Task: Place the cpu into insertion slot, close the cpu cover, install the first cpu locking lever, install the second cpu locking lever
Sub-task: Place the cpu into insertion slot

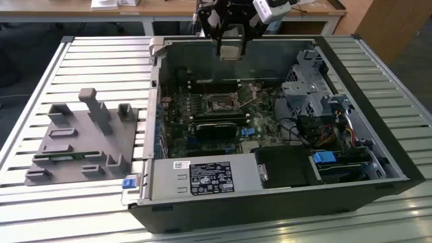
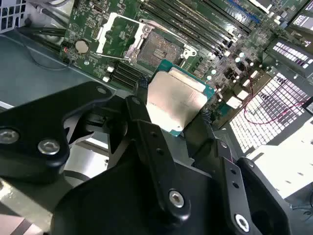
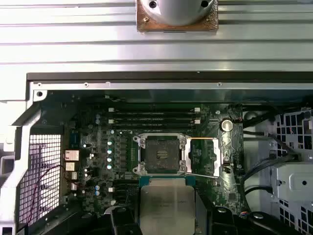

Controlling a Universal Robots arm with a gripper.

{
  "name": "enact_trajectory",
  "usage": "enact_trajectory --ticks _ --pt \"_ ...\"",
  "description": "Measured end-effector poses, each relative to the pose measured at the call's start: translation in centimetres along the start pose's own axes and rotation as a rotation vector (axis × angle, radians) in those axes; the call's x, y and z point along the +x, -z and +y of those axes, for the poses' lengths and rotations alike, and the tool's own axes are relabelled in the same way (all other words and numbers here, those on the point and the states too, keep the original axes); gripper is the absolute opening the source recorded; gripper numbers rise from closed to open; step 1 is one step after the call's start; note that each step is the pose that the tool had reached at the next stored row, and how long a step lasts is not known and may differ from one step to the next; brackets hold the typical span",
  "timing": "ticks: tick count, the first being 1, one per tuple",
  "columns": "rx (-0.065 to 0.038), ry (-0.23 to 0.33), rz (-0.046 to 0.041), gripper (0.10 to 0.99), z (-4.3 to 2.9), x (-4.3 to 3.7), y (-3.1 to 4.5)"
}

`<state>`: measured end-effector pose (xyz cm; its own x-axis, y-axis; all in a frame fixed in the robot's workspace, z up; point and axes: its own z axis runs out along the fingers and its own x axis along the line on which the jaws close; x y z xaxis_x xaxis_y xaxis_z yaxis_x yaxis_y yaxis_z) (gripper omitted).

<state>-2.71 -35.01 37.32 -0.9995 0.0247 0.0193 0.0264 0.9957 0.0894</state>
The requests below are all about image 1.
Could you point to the black graphics card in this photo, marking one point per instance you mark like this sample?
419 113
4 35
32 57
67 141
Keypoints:
216 131

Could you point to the silver disk bay bracket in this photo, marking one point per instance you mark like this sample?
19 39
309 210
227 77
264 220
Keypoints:
357 119

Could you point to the black plastic shroud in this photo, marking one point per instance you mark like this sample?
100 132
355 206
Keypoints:
287 164

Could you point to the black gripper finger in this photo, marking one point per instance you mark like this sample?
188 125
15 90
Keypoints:
219 46
245 45

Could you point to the silver CPU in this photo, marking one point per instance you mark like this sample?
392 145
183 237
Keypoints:
231 54

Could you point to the black RAM stick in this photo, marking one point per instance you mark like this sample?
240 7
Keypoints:
219 116

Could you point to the large white box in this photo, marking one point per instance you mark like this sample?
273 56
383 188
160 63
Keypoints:
103 5

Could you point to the wooden cabinet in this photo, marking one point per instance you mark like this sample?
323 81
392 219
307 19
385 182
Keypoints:
388 25

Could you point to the grey parts rack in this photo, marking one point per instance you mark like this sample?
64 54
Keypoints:
77 141

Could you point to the small white box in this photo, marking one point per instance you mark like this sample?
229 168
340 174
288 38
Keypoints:
128 2

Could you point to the wooden desk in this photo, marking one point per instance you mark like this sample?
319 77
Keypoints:
51 11

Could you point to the black hard disk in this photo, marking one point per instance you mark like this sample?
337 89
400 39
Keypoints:
340 170

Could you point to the silver power supply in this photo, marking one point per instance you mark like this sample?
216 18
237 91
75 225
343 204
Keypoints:
161 177

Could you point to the CPU socket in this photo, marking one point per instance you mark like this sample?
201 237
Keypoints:
220 103

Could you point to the silver drive cage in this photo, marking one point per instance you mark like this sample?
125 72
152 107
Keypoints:
296 88

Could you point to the green motherboard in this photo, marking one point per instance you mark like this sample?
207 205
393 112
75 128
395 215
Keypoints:
263 119

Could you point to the blue case latch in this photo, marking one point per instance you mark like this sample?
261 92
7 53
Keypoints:
128 184

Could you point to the blue board connector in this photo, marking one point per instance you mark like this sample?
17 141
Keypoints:
247 131

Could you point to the black PC case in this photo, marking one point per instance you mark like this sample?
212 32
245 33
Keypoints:
236 215

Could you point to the black RAM slot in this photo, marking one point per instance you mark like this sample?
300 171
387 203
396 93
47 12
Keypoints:
216 87

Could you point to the green RAM stick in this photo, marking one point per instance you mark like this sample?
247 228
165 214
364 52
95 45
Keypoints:
79 155

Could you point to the blue disk carrier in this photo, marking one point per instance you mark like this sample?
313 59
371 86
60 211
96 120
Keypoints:
324 157

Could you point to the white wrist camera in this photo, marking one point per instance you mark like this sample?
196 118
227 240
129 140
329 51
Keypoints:
267 11

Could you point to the small silver heatsink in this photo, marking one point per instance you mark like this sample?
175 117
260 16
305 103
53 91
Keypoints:
249 146

